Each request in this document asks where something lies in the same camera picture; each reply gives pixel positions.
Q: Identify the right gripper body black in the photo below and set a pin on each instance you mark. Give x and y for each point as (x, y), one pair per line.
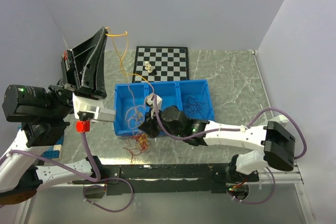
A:
(155, 126)

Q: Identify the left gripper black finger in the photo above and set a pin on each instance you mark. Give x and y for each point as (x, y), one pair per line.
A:
(72, 62)
(93, 58)

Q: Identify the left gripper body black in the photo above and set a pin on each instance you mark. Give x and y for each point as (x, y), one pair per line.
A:
(81, 92)

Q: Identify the blue three-compartment plastic bin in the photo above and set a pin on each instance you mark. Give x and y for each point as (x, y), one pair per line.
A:
(190, 96)

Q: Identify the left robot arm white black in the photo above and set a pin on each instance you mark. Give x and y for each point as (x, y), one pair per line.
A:
(42, 114)

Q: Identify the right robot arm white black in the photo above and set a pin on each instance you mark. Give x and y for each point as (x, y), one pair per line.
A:
(270, 145)

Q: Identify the cream chess piece front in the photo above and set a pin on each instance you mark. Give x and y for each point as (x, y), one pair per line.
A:
(149, 68)

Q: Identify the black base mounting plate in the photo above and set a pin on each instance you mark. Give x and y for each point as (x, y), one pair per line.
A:
(171, 178)

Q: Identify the black white chessboard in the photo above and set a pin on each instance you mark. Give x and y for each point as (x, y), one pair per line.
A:
(171, 64)

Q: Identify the blue lego brick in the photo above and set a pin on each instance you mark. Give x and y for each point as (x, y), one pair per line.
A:
(55, 151)

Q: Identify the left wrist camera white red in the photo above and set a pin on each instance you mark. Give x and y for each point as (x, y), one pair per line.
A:
(87, 110)

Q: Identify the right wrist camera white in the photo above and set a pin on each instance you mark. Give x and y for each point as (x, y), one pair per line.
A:
(152, 101)

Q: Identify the aluminium frame rail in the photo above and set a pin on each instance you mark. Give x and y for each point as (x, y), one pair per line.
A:
(276, 198)

